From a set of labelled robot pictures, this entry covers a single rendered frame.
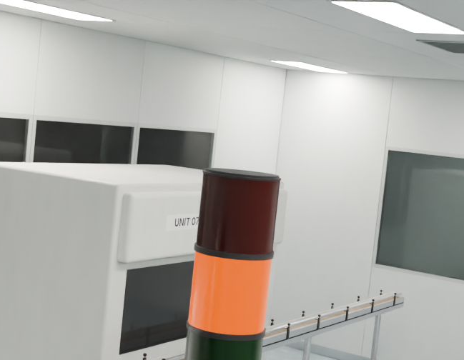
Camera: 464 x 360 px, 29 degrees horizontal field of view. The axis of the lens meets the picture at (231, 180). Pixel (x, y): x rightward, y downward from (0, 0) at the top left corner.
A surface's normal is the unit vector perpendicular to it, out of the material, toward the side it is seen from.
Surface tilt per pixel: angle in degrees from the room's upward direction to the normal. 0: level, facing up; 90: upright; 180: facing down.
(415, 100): 90
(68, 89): 90
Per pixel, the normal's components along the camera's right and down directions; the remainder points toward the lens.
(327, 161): -0.54, 0.00
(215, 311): -0.33, 0.04
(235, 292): 0.13, 0.08
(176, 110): 0.83, 0.12
